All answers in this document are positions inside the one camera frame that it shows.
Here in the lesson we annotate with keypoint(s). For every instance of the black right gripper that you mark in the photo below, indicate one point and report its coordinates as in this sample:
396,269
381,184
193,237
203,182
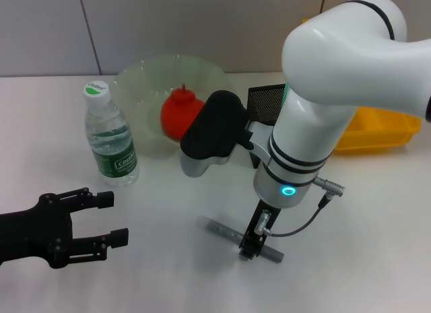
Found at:
261,215

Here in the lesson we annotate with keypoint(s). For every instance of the grey glitter pen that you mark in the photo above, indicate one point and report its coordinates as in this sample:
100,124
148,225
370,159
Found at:
222,229

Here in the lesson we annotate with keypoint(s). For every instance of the right wrist camera housing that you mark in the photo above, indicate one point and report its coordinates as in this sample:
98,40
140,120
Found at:
215,128

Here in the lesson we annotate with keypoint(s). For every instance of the translucent green fruit bowl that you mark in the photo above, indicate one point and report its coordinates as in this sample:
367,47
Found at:
141,91

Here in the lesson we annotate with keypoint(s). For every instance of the orange toy fruit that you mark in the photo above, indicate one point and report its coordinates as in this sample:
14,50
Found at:
178,114

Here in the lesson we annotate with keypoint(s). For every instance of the clear bottle with green label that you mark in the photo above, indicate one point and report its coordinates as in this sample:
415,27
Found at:
111,141

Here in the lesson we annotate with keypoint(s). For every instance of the black mesh pen holder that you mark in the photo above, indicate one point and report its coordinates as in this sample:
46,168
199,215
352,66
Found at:
266,101

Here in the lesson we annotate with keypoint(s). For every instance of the yellow plastic bin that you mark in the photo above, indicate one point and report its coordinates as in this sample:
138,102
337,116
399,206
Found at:
377,131

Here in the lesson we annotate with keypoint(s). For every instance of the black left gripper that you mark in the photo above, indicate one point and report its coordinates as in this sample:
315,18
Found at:
33,232

